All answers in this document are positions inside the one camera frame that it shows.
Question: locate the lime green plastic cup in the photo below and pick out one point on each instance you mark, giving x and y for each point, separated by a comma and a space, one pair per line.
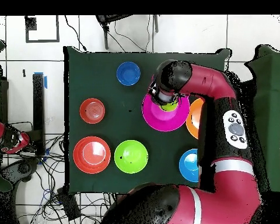
169, 108

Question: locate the small dark blue bowl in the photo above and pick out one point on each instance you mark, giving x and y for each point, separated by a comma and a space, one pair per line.
128, 73

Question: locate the large pink plastic bowl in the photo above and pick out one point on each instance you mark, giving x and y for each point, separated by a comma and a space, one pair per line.
158, 119

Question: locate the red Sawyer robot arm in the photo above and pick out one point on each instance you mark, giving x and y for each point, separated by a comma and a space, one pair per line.
233, 198

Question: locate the large orange plastic bowl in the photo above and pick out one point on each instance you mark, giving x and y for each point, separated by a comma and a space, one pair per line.
194, 116

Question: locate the small red-orange plastic bowl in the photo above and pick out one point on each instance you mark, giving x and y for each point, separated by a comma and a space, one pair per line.
92, 110

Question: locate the lime green plastic bowl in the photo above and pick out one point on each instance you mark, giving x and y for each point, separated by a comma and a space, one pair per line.
131, 161

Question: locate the light blue plastic bowl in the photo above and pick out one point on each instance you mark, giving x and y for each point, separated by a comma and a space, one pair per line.
189, 165

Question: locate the wide red-orange plastic bowl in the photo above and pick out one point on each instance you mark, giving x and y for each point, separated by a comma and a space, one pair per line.
92, 155

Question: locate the blue tape strip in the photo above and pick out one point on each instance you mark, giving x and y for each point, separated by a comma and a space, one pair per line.
45, 82

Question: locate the long black bar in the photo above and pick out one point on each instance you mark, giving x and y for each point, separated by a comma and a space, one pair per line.
38, 116

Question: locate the small black floor marker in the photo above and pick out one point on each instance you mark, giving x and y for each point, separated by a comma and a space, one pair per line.
24, 73

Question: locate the black power brick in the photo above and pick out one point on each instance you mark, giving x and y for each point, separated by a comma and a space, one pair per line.
68, 205

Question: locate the black round floor stand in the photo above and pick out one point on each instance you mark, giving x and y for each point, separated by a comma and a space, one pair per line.
21, 168

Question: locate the black camera tripod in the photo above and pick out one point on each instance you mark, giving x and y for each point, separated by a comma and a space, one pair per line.
106, 39

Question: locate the black square floor frame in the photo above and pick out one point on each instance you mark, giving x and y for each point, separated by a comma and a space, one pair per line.
30, 23

